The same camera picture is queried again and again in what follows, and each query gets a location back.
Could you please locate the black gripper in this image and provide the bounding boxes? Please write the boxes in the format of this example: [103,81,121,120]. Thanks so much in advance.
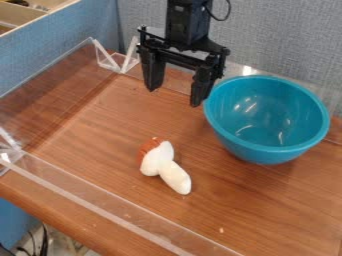
[138,26,230,107]

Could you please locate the white brown toy mushroom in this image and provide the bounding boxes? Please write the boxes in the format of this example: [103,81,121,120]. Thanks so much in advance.
[138,137,193,195]

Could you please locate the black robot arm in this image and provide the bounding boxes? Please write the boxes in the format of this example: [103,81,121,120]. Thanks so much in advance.
[138,0,231,107]

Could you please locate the blue plastic bowl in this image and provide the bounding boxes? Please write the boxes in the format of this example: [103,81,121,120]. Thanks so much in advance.
[203,75,330,165]

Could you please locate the wooden shelf box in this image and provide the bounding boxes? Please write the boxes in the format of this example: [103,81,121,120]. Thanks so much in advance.
[0,0,82,38]

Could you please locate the clear acrylic barrier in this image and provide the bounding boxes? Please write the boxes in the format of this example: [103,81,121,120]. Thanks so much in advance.
[0,47,342,256]

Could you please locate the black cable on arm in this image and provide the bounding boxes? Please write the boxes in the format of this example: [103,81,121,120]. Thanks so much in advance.
[203,0,233,22]

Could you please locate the black cables under table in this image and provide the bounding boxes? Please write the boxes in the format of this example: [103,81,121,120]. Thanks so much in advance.
[0,223,51,256]

